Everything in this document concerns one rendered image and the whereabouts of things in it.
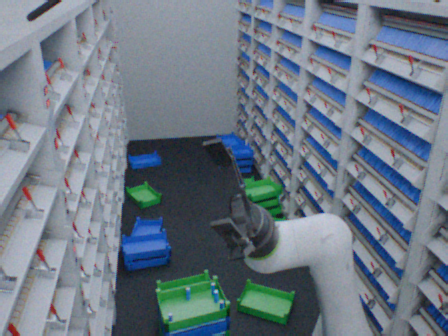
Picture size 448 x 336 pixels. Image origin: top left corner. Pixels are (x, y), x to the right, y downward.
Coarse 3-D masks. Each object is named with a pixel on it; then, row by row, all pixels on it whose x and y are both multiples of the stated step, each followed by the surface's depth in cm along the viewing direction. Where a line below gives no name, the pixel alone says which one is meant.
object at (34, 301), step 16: (48, 224) 130; (48, 240) 129; (64, 240) 133; (48, 256) 124; (32, 272) 116; (48, 272) 115; (32, 288) 110; (48, 288) 112; (16, 304) 103; (32, 304) 106; (48, 304) 108; (16, 320) 100; (32, 320) 102
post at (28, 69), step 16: (0, 32) 110; (16, 32) 110; (32, 32) 111; (32, 48) 109; (16, 64) 109; (32, 64) 110; (0, 80) 110; (16, 80) 111; (32, 80) 112; (0, 96) 112; (16, 96) 113; (32, 96) 113; (48, 144) 120; (48, 160) 122; (64, 224) 131; (64, 256) 136; (64, 272) 138; (80, 272) 150; (80, 304) 146
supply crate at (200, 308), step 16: (176, 288) 201; (192, 288) 204; (208, 288) 207; (160, 304) 199; (176, 304) 199; (192, 304) 199; (208, 304) 199; (224, 304) 198; (176, 320) 190; (192, 320) 186; (208, 320) 189
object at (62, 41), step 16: (64, 32) 172; (48, 48) 174; (64, 48) 175; (80, 80) 182; (80, 96) 184; (96, 176) 206; (96, 192) 205; (96, 208) 208; (112, 288) 240; (112, 320) 239
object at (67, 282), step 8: (64, 280) 139; (72, 280) 140; (56, 288) 138; (64, 288) 139; (72, 288) 140; (64, 296) 136; (72, 296) 137; (56, 304) 132; (64, 304) 133; (72, 304) 134; (48, 312) 128; (56, 312) 129; (64, 312) 130
